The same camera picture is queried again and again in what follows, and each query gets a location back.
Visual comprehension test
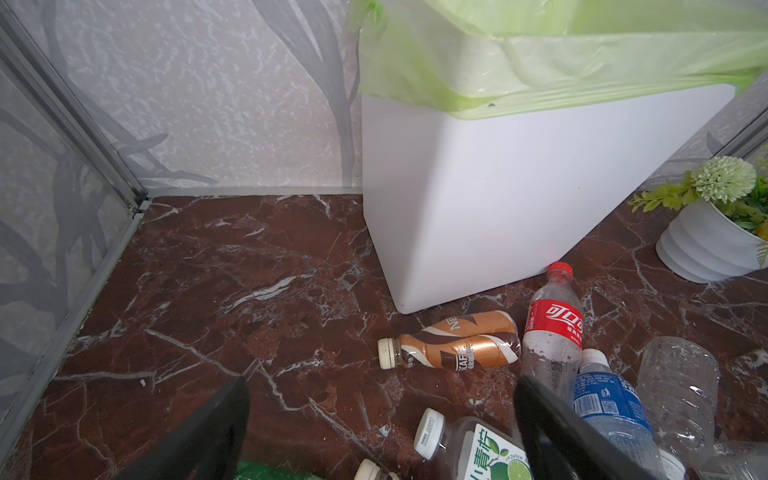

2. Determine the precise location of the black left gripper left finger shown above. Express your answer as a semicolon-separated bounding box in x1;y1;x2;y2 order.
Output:
116;377;250;479

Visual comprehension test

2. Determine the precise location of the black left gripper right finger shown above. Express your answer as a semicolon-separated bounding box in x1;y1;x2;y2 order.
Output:
513;375;653;480

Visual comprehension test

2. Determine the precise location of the blue label Pocari bottle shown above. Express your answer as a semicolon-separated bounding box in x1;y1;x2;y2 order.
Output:
573;349;665;479

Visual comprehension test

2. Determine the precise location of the clear unlabelled plastic bottle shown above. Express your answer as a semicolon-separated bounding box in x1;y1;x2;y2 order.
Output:
637;336;720;479

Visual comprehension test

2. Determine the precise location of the square clear plastic bottle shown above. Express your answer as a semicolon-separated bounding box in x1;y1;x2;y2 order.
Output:
695;441;768;480

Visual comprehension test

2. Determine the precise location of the white trash bin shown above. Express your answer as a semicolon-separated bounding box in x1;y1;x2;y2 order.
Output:
362;84;735;314

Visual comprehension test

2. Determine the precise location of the green bin liner bag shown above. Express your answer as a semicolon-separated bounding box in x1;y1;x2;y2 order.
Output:
349;1;767;120

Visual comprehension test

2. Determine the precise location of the green plastic bottle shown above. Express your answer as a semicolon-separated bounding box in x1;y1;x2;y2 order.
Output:
234;461;322;480

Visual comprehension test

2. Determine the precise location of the lime label tea bottle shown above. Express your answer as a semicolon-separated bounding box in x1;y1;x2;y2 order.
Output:
413;408;533;480

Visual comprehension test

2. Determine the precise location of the red label cola bottle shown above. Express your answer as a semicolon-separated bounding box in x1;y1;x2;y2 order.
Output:
521;262;584;405

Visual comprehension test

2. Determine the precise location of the brown gold coffee bottle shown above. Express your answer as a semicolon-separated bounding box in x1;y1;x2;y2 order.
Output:
377;310;522;372

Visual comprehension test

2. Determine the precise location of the white pot flower plant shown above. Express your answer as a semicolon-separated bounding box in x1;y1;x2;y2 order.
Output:
629;156;767;284

